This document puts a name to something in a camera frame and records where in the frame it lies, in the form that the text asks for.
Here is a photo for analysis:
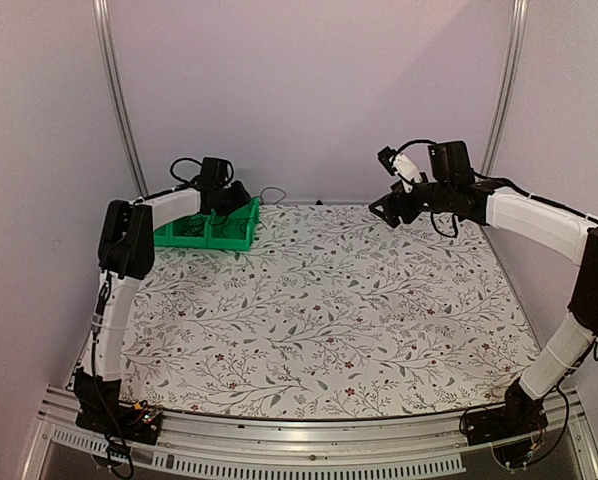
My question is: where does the green bin right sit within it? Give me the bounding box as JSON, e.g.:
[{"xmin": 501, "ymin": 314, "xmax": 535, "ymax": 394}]
[{"xmin": 207, "ymin": 198, "xmax": 260, "ymax": 252}]

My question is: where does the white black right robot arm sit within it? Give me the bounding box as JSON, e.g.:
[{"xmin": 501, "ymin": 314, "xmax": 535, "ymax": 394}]
[{"xmin": 370, "ymin": 139, "xmax": 598, "ymax": 437}]

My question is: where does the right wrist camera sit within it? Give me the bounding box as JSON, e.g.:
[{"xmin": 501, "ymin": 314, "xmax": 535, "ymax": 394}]
[{"xmin": 377, "ymin": 146, "xmax": 397, "ymax": 176}]

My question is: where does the aluminium back right post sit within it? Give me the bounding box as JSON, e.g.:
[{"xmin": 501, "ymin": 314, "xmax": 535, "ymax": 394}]
[{"xmin": 481, "ymin": 0, "xmax": 528, "ymax": 175}]

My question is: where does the green bin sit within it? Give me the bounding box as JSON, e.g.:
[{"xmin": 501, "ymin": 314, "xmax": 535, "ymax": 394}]
[
  {"xmin": 207, "ymin": 198, "xmax": 260, "ymax": 252},
  {"xmin": 173, "ymin": 214, "xmax": 210, "ymax": 249},
  {"xmin": 154, "ymin": 222, "xmax": 176, "ymax": 248}
]

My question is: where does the green bin middle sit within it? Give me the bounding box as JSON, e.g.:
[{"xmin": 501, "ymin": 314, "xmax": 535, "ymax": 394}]
[{"xmin": 173, "ymin": 214, "xmax": 210, "ymax": 249}]

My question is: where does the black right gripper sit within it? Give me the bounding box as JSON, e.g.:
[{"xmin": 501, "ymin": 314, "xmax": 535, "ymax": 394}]
[{"xmin": 370, "ymin": 174, "xmax": 455, "ymax": 228}]

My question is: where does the aluminium back left post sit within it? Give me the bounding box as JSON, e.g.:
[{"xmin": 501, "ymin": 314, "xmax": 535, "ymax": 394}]
[{"xmin": 92, "ymin": 0, "xmax": 148, "ymax": 196}]

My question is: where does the floral patterned table mat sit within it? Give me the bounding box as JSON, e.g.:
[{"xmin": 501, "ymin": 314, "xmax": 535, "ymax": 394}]
[{"xmin": 121, "ymin": 206, "xmax": 538, "ymax": 419}]

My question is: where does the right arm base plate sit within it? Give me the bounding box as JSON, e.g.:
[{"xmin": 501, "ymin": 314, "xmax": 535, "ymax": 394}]
[{"xmin": 459, "ymin": 407, "xmax": 548, "ymax": 470}]

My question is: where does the aluminium post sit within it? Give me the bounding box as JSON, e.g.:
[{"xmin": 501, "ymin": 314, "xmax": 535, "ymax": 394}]
[
  {"xmin": 92, "ymin": 0, "xmax": 148, "ymax": 196},
  {"xmin": 481, "ymin": 0, "xmax": 528, "ymax": 175}
]

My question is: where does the green bin left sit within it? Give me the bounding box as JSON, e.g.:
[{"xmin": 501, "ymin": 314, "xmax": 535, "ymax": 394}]
[{"xmin": 154, "ymin": 222, "xmax": 176, "ymax": 248}]

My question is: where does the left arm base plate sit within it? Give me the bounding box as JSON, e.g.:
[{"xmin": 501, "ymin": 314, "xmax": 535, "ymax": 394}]
[{"xmin": 76, "ymin": 400, "xmax": 164, "ymax": 445}]

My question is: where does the aluminium front frame rail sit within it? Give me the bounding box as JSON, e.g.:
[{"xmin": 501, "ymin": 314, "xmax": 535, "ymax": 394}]
[{"xmin": 21, "ymin": 384, "xmax": 598, "ymax": 480}]

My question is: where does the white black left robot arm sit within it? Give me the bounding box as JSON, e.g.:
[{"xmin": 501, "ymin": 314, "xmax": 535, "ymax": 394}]
[{"xmin": 74, "ymin": 157, "xmax": 250, "ymax": 434}]

